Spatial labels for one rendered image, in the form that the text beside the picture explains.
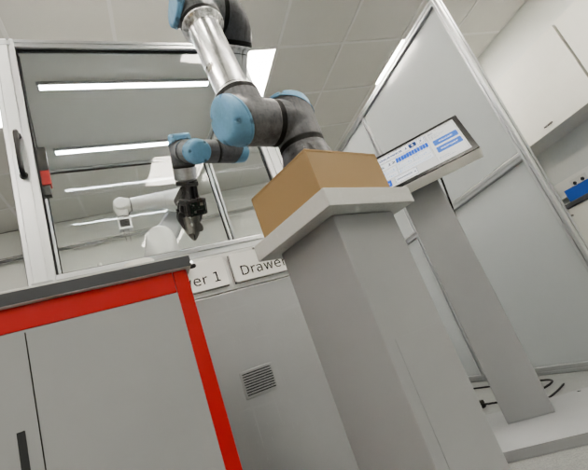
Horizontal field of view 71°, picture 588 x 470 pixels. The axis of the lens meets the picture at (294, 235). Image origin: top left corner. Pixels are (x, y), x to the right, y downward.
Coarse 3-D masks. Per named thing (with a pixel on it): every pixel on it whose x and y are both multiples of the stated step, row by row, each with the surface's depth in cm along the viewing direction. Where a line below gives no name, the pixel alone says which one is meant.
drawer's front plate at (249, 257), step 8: (232, 256) 155; (240, 256) 156; (248, 256) 157; (256, 256) 158; (232, 264) 154; (240, 264) 155; (248, 264) 156; (256, 264) 157; (280, 264) 161; (232, 272) 154; (240, 272) 153; (248, 272) 155; (256, 272) 156; (264, 272) 157; (272, 272) 158; (240, 280) 152; (248, 280) 155
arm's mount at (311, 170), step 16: (304, 160) 85; (320, 160) 86; (336, 160) 89; (352, 160) 93; (368, 160) 96; (288, 176) 89; (304, 176) 86; (320, 176) 84; (336, 176) 87; (352, 176) 90; (368, 176) 93; (384, 176) 97; (272, 192) 94; (288, 192) 90; (304, 192) 86; (256, 208) 100; (272, 208) 95; (288, 208) 90; (272, 224) 95
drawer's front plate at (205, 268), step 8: (200, 264) 149; (208, 264) 151; (216, 264) 152; (192, 272) 147; (200, 272) 148; (208, 272) 149; (224, 272) 151; (192, 280) 146; (208, 280) 148; (216, 280) 149; (224, 280) 150; (192, 288) 145; (200, 288) 146; (208, 288) 147; (216, 288) 150
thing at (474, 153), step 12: (444, 120) 177; (456, 120) 171; (468, 132) 161; (456, 156) 154; (468, 156) 153; (480, 156) 153; (432, 168) 158; (444, 168) 156; (456, 168) 156; (408, 180) 161; (420, 180) 159; (432, 180) 159
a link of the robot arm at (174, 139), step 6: (186, 132) 133; (168, 138) 133; (174, 138) 132; (180, 138) 132; (186, 138) 133; (168, 144) 133; (174, 144) 132; (174, 150) 131; (174, 156) 133; (174, 162) 134; (180, 162) 134; (174, 168) 135; (180, 168) 134
